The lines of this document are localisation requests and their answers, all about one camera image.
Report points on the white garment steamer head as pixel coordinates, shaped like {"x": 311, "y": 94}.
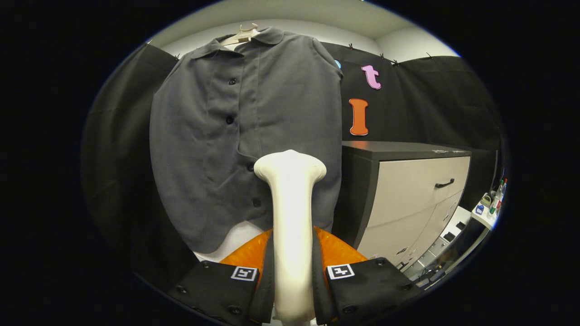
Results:
{"x": 292, "y": 217}

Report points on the cream clothes hanger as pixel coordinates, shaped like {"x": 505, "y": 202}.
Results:
{"x": 240, "y": 37}

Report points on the black backdrop cloth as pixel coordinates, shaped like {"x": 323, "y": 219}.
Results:
{"x": 118, "y": 158}

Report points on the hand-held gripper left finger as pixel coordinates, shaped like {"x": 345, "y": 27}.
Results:
{"x": 268, "y": 290}

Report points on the red capped bottle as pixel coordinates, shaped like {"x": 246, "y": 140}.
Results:
{"x": 503, "y": 184}

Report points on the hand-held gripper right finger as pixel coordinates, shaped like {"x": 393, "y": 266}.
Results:
{"x": 319, "y": 290}

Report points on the green capped marker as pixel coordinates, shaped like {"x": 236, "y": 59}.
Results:
{"x": 494, "y": 206}

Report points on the beige cabinet with gray top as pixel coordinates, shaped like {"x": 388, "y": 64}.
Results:
{"x": 408, "y": 190}

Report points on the white side table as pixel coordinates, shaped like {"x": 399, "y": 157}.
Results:
{"x": 484, "y": 219}

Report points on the white board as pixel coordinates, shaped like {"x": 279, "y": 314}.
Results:
{"x": 240, "y": 237}

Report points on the dark gray button shirt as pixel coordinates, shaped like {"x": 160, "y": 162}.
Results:
{"x": 204, "y": 136}

